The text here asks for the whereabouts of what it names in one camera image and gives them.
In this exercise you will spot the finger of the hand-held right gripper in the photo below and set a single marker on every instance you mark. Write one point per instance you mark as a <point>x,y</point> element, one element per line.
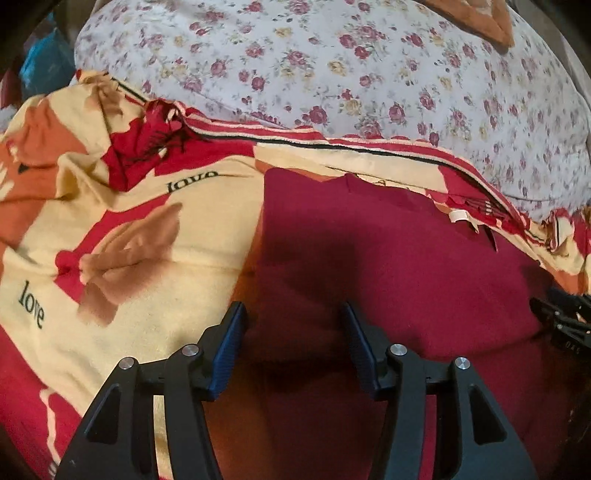
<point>561,323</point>

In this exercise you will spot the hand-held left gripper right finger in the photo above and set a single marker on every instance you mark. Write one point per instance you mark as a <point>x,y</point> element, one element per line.
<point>358,350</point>

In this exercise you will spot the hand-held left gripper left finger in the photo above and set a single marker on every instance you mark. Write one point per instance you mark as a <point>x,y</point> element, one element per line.
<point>228,350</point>

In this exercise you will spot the dark red garment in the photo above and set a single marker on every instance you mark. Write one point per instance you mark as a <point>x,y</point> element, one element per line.
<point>392,258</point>

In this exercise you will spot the printed red orange blanket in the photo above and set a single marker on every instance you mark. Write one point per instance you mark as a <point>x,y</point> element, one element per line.
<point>138,277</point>

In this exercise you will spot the floral white quilt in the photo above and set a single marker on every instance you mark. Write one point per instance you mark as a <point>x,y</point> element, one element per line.
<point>323,69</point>

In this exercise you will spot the orange patterned cloth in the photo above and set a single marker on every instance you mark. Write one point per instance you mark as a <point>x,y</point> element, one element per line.
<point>480,18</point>

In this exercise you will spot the blue plastic bag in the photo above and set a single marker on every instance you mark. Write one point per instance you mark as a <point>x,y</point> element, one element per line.
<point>46,60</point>

